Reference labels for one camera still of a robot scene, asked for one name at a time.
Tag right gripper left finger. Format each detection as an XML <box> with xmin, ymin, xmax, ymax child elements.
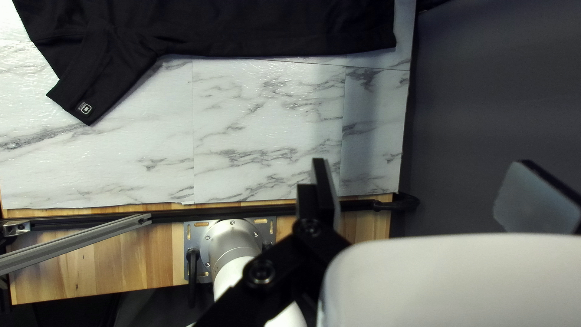
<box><xmin>195</xmin><ymin>158</ymin><xmax>351</xmax><ymax>327</ymax></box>

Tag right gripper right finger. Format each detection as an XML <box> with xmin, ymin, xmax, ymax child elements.
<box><xmin>493</xmin><ymin>160</ymin><xmax>581</xmax><ymax>235</ymax></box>

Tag black t-shirt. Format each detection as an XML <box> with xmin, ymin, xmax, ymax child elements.
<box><xmin>11</xmin><ymin>0</ymin><xmax>398</xmax><ymax>127</ymax></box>

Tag black cable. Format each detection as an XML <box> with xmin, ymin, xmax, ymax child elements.
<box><xmin>185</xmin><ymin>247</ymin><xmax>201</xmax><ymax>310</ymax></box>

